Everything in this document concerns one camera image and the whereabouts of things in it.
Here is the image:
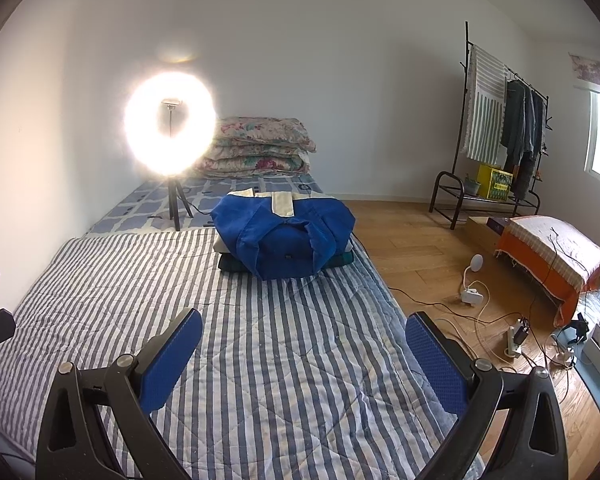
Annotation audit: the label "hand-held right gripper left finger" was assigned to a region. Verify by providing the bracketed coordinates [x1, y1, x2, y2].
[36, 306, 203, 480]

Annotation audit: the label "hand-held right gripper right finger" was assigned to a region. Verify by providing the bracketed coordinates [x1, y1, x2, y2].
[405, 311, 570, 480]

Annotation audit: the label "beige and blue work jacket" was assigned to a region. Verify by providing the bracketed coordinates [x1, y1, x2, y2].
[210, 187, 357, 281]

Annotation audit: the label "dark folded clothes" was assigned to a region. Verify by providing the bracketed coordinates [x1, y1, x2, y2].
[217, 250, 356, 275]

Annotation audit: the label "black clothes rack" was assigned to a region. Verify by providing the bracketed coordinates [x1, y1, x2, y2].
[428, 21, 553, 231]

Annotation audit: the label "white power strip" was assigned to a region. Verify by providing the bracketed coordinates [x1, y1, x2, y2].
[505, 321, 532, 359]

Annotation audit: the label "white round lamp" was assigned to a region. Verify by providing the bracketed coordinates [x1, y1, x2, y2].
[462, 254, 486, 291]

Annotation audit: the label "cardboard box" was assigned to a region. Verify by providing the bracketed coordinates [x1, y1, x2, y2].
[464, 216, 506, 257]

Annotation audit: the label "black clamp tool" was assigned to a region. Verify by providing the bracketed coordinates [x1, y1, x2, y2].
[562, 312, 592, 346]

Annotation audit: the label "black tripod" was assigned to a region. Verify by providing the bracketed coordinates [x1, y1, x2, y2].
[166, 176, 195, 232]

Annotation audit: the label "dark blue flat box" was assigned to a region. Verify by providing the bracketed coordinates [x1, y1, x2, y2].
[486, 217, 518, 237]

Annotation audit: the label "blue patterned bed sheet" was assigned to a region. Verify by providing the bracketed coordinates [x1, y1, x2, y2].
[82, 172, 326, 237]

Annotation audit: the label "orange covered bench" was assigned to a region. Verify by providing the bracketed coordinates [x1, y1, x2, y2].
[495, 215, 600, 328]

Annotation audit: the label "yellow crate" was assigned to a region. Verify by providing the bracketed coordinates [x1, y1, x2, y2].
[476, 163, 514, 200]

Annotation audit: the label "floral folded quilt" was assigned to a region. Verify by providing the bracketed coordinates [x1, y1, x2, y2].
[200, 147, 312, 179]
[215, 116, 317, 154]

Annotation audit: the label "dark blue hanging garment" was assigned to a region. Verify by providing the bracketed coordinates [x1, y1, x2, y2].
[522, 87, 548, 201]

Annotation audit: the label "black phone holder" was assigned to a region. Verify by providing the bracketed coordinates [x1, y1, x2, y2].
[161, 98, 182, 141]

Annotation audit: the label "dark grey hanging garment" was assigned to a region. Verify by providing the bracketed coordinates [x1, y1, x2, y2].
[500, 79, 528, 167]

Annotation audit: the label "striped towel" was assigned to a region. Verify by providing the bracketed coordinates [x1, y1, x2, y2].
[464, 44, 508, 161]

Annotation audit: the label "floral window valance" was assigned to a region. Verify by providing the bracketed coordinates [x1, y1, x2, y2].
[569, 52, 600, 93]

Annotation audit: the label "white cable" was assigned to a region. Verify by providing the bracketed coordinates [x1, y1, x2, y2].
[472, 280, 528, 361]

